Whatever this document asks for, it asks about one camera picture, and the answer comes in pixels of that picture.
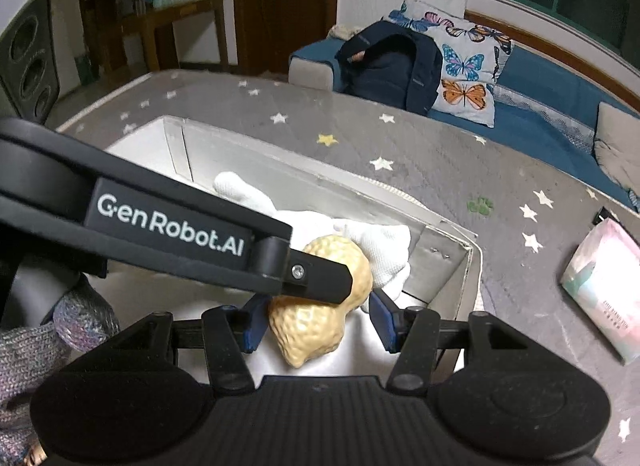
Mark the dark blue backpack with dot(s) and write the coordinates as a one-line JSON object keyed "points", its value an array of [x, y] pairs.
{"points": [[385, 70]]}

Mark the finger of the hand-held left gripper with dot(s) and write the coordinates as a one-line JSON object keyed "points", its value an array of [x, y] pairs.
{"points": [[320, 278]]}

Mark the beige cloth on sofa arm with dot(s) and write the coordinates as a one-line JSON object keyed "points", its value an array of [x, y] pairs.
{"points": [[342, 31]]}

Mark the pastel tissue packet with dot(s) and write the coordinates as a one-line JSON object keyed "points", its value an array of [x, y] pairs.
{"points": [[605, 291]]}

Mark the white cardboard box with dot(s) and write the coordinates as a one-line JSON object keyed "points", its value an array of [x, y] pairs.
{"points": [[320, 201]]}

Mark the person's left hand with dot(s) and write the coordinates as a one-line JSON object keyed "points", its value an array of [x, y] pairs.
{"points": [[30, 366]]}

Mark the butterfly print pillow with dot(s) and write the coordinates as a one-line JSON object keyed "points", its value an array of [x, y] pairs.
{"points": [[465, 70]]}

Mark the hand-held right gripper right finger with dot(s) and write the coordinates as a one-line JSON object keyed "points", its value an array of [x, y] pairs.
{"points": [[382, 321]]}

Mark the grey star-printed blanket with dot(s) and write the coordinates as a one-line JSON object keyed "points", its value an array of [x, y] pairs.
{"points": [[450, 180]]}

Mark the white cloth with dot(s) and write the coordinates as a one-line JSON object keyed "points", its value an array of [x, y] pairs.
{"points": [[380, 251]]}

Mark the beige cushion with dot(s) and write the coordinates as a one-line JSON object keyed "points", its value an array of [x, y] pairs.
{"points": [[617, 145]]}

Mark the wooden table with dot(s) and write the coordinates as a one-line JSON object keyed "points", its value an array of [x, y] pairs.
{"points": [[175, 13]]}

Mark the blue sofa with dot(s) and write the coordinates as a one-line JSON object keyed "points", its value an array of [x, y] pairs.
{"points": [[545, 100]]}

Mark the brown wooden door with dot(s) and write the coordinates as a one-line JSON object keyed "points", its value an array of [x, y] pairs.
{"points": [[285, 5]]}

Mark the beige peanut toy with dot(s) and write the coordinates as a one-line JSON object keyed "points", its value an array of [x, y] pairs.
{"points": [[305, 341]]}

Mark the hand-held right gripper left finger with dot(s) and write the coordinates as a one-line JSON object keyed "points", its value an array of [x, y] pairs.
{"points": [[253, 328]]}

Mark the small black item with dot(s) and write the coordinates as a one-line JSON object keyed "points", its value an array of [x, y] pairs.
{"points": [[602, 216]]}

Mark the grey speaker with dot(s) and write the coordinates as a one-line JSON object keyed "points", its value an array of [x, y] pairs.
{"points": [[27, 55]]}

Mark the blue lidded container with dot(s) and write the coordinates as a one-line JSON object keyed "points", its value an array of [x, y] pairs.
{"points": [[160, 0]]}

